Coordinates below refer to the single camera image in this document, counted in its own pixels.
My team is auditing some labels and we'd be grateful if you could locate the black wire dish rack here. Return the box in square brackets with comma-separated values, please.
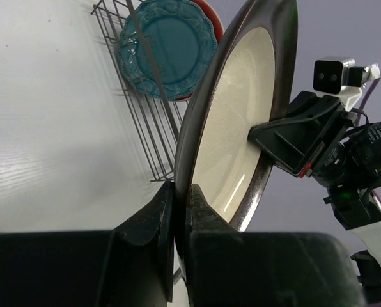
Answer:
[91, 1, 189, 186]

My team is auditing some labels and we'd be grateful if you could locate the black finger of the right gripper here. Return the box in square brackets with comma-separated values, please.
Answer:
[247, 95, 338, 176]

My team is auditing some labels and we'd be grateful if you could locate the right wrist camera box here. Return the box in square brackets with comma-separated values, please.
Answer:
[313, 57, 381, 112]

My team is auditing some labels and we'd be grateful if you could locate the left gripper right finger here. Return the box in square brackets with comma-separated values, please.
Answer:
[184, 184, 366, 306]

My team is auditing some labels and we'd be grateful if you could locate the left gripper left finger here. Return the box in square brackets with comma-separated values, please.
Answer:
[0, 181, 174, 306]

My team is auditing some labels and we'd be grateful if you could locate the cream plate with brown rim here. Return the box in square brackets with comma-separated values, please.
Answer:
[174, 1, 298, 231]

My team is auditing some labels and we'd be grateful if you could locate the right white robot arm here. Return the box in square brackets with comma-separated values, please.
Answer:
[247, 91, 381, 306]

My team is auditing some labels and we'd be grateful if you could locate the teal scalloped plate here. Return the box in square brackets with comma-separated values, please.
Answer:
[117, 1, 218, 101]

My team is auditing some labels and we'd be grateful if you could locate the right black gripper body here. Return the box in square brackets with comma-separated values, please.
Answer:
[288, 91, 356, 188]

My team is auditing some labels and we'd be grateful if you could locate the red plate with teal flower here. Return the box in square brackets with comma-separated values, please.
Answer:
[165, 1, 224, 100]

